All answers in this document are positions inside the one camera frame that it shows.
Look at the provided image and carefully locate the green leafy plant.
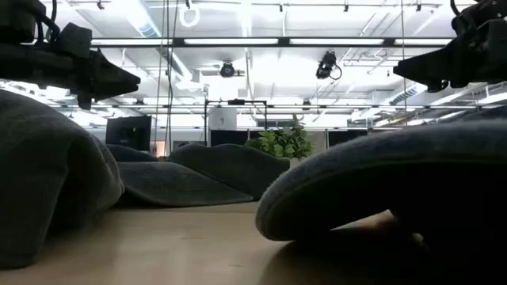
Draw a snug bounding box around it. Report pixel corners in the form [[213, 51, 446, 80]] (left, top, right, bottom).
[[244, 113, 314, 161]]

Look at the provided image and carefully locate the black computer monitor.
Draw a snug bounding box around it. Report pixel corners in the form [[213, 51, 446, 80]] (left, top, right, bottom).
[[105, 115, 153, 152]]

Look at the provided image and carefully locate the thin black frame rail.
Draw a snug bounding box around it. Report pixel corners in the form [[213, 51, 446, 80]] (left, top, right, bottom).
[[47, 104, 504, 110]]

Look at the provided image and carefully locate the black overhead light rail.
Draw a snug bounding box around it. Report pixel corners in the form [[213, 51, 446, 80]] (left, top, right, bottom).
[[90, 36, 455, 49]]

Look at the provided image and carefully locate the black hanging cable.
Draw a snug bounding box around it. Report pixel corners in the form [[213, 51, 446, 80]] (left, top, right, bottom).
[[153, 0, 167, 154], [165, 0, 180, 155]]

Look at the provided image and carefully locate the round black ceiling camera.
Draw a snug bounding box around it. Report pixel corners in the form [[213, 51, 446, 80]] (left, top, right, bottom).
[[219, 61, 237, 78]]

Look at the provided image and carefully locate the black metal stand frame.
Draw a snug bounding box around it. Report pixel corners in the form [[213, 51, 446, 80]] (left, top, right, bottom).
[[203, 98, 269, 147]]

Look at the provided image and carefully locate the large dark gray hat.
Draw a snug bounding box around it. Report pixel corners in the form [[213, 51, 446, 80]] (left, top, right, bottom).
[[0, 89, 126, 270]]

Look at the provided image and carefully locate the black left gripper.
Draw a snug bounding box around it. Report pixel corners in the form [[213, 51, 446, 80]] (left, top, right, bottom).
[[0, 42, 142, 111]]

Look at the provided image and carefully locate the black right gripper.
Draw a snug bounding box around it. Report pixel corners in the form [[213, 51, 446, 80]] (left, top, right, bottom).
[[393, 17, 507, 93]]

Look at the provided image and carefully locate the black ceiling camera with cable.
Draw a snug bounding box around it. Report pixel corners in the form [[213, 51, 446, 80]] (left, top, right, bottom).
[[314, 50, 343, 82]]

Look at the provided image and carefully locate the dark blue bucket hat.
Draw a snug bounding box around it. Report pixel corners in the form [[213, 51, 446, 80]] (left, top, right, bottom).
[[105, 143, 159, 163]]

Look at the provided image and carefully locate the white ceiling ring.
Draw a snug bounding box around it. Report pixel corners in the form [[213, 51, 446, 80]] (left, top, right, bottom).
[[178, 4, 201, 29]]

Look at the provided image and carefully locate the thin hanging cable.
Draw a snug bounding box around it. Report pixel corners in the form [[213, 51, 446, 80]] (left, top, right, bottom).
[[400, 0, 409, 127]]

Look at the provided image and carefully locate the dark gray brimmed cap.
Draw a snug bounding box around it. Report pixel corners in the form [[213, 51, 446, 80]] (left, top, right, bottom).
[[116, 142, 292, 207]]

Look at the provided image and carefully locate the white box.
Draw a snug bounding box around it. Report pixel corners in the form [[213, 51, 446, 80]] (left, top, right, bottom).
[[208, 107, 238, 131]]

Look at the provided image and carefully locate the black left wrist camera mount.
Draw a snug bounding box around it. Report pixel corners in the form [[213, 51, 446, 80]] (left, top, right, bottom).
[[51, 22, 93, 59]]

